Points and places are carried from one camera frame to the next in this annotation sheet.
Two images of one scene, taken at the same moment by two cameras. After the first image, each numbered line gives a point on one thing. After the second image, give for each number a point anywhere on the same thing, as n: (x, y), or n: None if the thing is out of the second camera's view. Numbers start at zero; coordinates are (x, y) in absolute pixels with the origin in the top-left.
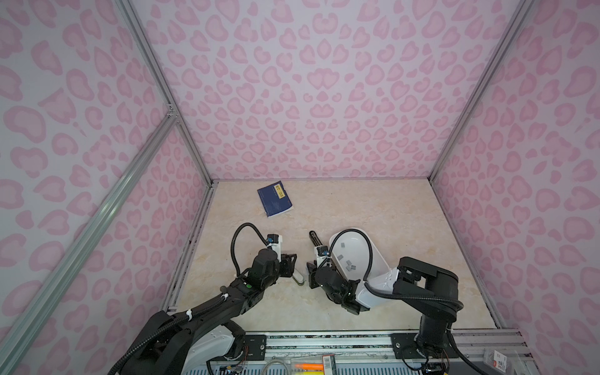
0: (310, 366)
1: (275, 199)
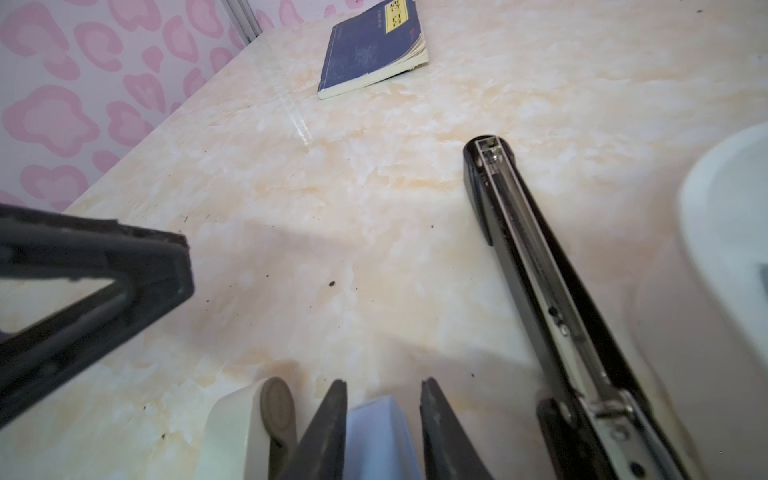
0: None
1: (380, 42)
